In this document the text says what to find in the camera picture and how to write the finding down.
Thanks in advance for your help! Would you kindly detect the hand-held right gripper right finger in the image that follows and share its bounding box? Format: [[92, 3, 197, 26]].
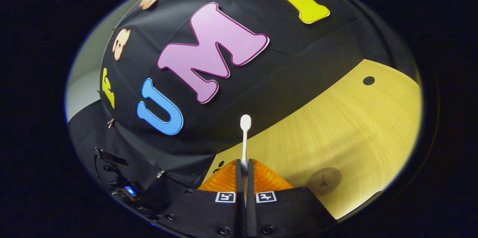
[[246, 158, 337, 238]]

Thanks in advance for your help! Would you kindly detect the black backdrop cloth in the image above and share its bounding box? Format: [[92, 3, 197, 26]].
[[67, 0, 419, 208]]

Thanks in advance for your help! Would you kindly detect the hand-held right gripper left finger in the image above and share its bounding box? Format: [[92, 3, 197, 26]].
[[156, 158, 247, 238]]

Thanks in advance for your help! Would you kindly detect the wooden desktop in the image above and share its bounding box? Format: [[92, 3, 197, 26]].
[[202, 59, 423, 220]]

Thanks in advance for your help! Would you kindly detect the round cork coaster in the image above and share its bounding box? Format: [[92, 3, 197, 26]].
[[307, 167, 343, 196]]

